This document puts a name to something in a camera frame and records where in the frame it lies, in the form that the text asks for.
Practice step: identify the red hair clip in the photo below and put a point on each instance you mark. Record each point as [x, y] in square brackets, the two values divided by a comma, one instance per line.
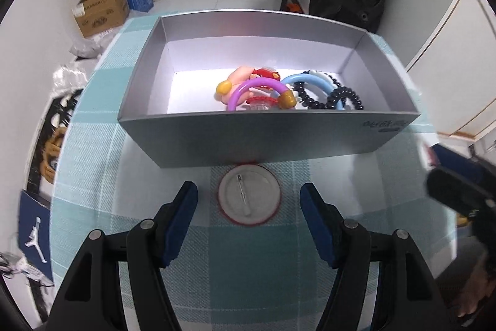
[267, 74]

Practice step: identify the grey cardboard box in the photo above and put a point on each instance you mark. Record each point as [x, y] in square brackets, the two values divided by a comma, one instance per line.
[232, 141]

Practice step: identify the teal checked tablecloth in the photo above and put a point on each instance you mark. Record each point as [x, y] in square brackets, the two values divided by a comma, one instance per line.
[135, 199]

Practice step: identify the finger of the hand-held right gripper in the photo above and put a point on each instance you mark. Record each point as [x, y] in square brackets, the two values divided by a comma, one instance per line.
[453, 191]

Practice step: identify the clear plastic wrap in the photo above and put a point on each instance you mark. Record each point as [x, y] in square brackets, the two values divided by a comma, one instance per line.
[91, 46]
[69, 79]

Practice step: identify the blue bangle with brown caps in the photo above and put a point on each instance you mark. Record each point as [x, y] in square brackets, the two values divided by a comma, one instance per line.
[327, 86]

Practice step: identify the blue Jordan shoe bag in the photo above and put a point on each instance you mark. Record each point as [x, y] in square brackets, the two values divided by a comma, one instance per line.
[35, 222]

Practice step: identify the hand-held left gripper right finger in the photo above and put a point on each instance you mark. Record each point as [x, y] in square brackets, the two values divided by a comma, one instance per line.
[319, 230]

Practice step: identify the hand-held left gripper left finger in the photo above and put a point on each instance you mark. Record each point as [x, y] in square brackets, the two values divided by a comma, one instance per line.
[176, 230]

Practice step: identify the white cabinet with wooden trim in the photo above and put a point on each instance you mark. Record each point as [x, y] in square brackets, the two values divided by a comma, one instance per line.
[465, 75]

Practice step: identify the purple bangle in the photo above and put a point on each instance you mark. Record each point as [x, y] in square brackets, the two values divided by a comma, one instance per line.
[263, 83]

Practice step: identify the orange object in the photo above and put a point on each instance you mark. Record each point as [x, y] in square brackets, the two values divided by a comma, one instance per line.
[293, 7]

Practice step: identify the round pin badge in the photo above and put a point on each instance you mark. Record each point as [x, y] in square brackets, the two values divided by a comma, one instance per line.
[250, 199]

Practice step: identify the pink toy figure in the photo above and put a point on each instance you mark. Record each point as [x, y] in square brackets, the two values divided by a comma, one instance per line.
[240, 75]

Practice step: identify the brown cardboard box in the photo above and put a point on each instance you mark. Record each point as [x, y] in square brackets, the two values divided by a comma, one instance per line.
[104, 11]

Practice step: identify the white hair accessory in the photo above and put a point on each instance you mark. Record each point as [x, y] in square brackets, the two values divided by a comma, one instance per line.
[317, 73]

